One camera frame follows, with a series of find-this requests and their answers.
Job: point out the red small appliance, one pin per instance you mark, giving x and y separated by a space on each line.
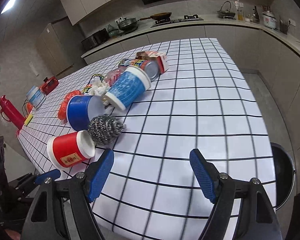
48 85

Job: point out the dark glass bottle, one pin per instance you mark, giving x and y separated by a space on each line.
255 12

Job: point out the grey pot with lid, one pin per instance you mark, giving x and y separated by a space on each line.
127 24

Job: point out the short yellow black can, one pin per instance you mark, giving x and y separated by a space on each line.
88 86

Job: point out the white rice cooker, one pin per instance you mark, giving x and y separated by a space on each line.
268 19

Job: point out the yellow sponge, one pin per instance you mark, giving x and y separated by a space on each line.
28 120

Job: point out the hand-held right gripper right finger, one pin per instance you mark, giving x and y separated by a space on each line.
202 177

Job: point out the steel wool scrubber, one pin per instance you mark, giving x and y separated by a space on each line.
105 130

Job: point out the red thermos jug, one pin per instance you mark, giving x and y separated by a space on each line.
11 111

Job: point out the black gas stove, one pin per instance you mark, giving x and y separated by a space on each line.
176 22

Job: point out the white tissue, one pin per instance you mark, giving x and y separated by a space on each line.
100 87

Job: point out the ceiling light panel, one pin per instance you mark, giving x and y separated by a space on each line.
9 3

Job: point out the small blue paper cup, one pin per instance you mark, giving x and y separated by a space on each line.
81 111

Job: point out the red printed plastic bag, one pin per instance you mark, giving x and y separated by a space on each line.
63 106

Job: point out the tall black yellow spray can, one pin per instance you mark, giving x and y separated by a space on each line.
145 66

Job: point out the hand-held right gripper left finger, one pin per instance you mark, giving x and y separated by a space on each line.
101 177

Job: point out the green ceramic jar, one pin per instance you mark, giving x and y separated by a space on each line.
112 31

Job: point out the red paper cup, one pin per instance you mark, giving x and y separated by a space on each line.
67 152

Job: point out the metal kettle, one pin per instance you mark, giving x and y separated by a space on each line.
226 11

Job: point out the clear plastic bag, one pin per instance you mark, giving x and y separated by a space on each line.
113 76

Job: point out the black toaster oven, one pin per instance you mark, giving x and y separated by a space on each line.
95 40

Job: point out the orange oil bottle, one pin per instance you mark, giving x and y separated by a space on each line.
240 15

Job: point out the grey refrigerator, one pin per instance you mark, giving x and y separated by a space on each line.
53 47

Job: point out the white blue plastic jar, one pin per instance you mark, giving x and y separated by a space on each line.
35 97

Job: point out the large blue white cup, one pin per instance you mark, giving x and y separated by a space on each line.
128 87

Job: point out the white grid tablecloth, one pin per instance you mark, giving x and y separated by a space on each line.
190 105

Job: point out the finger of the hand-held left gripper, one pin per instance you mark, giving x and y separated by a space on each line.
23 180
47 175

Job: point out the dark utensil holder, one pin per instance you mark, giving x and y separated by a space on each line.
284 27

